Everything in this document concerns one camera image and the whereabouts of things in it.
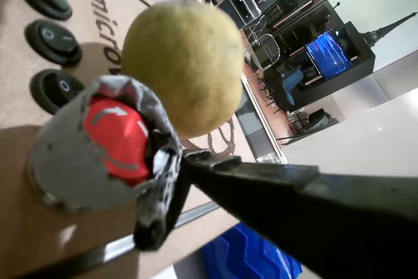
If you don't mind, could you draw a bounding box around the blue chair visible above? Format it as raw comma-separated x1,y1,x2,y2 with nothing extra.
280,65,304,105

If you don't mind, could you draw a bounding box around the shiny grey case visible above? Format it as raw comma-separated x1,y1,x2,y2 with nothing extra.
214,0,263,30

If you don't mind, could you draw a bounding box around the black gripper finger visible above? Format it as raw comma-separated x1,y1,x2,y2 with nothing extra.
179,150,418,279

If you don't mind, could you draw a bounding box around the yellow lemon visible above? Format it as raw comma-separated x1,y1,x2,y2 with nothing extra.
121,0,246,140

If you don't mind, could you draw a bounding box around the black shelf unit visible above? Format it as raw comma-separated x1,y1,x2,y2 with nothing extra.
243,0,337,37

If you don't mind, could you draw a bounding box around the chrome wire chair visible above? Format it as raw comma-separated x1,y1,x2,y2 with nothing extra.
256,33,281,73

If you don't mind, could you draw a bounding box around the blue treaded rover wheel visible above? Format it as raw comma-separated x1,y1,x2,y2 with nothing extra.
201,222,303,279

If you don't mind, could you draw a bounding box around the red emergency stop button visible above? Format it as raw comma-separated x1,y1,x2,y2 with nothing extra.
27,74,184,251
83,95,152,187

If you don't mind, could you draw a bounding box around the Eiffel tower model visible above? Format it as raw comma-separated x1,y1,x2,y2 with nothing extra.
361,12,418,50

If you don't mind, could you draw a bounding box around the rover chassis wooden top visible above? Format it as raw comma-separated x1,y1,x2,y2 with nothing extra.
0,0,288,279

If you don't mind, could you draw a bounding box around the computer monitor blue screen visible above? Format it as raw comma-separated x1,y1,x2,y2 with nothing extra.
305,29,355,81

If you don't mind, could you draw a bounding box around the black monitor cabinet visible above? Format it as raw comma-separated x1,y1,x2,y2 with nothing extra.
264,20,376,112

